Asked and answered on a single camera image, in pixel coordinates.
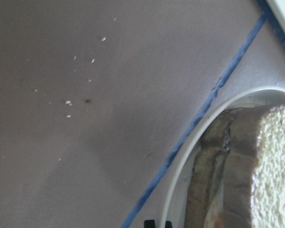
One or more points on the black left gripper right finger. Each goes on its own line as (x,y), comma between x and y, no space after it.
(168,224)

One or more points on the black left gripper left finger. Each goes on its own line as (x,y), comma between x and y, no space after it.
(149,223)

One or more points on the bread slice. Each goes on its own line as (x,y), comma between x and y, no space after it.
(254,171)
(205,181)

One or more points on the white plate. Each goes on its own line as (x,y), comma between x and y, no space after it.
(173,209)

